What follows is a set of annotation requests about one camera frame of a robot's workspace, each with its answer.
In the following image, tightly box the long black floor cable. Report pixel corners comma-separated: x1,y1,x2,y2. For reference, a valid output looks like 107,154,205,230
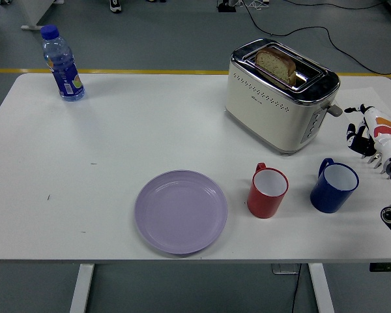
244,0,391,79

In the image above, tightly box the cream and chrome toaster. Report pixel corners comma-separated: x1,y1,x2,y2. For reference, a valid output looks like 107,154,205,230
224,38,345,157

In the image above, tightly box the blue water bottle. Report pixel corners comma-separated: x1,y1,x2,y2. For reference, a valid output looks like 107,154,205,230
40,24,86,102

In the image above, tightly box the purple plate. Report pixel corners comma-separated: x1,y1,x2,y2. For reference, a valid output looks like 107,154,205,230
134,169,229,256

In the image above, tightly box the thin black floor cable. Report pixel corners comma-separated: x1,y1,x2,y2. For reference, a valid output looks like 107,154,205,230
282,0,387,10

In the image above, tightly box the blue mug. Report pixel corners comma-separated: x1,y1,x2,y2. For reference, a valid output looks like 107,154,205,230
310,158,360,215

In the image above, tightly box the white paper sheet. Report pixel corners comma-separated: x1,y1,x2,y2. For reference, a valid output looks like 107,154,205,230
334,86,391,142

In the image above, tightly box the white desk foot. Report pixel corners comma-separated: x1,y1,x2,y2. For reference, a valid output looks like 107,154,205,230
21,0,66,31

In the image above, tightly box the red mug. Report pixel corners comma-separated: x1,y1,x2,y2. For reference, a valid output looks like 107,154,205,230
246,162,290,220

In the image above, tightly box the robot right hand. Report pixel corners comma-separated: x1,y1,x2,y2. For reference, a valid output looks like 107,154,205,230
344,103,391,161

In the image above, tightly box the white table leg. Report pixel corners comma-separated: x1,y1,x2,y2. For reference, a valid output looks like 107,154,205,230
68,263,95,313
308,263,336,313

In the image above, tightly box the white cable bundle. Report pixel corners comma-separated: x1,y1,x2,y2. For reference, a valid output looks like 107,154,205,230
244,0,270,10

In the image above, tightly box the clear plastic bracket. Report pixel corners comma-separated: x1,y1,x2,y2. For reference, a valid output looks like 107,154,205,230
270,263,301,275

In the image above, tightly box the black power strip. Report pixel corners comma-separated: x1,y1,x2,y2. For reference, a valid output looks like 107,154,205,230
216,0,238,13

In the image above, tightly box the bread slice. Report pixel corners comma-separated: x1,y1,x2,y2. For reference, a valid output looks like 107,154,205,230
254,47,297,86

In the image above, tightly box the black cable under table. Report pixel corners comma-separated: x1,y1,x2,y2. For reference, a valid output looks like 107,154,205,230
291,263,302,313

